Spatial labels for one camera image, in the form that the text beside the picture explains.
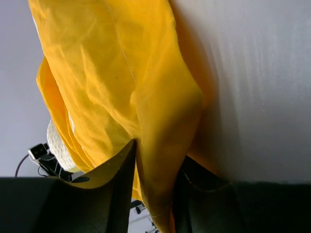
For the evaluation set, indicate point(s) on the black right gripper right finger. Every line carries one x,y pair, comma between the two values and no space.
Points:
205,203

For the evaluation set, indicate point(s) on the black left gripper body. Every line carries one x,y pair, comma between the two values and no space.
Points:
51,166

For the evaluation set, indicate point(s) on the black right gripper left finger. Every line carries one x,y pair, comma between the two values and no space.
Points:
97,202

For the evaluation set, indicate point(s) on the white quilted pillow green band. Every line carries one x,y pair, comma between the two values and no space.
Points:
59,149

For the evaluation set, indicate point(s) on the yellow pillowcase with white print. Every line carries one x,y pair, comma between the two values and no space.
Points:
117,70

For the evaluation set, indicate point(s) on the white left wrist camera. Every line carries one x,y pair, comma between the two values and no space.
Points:
38,152

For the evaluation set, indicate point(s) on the aluminium front rail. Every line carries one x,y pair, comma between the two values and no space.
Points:
139,219

